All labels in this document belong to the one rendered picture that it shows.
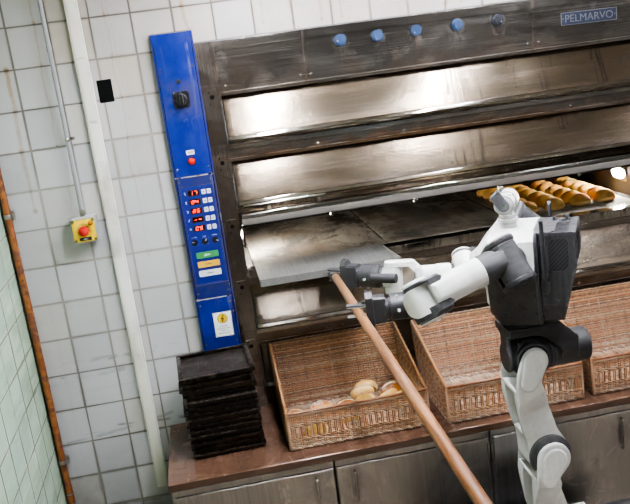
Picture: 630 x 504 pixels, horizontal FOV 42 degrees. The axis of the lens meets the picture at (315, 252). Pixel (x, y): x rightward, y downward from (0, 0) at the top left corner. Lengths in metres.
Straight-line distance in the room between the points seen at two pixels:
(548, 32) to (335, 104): 0.93
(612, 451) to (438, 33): 1.79
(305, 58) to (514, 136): 0.94
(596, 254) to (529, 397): 1.20
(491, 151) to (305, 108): 0.80
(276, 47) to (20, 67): 0.97
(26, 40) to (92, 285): 0.97
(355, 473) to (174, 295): 1.02
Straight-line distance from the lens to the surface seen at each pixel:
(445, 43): 3.48
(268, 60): 3.34
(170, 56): 3.27
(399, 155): 3.44
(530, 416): 2.85
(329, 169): 3.38
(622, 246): 3.88
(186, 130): 3.28
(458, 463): 1.71
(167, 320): 3.46
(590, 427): 3.43
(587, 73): 3.69
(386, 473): 3.22
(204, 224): 3.33
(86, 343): 3.51
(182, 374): 3.21
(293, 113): 3.33
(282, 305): 3.47
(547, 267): 2.60
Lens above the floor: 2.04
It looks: 14 degrees down
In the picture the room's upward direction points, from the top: 8 degrees counter-clockwise
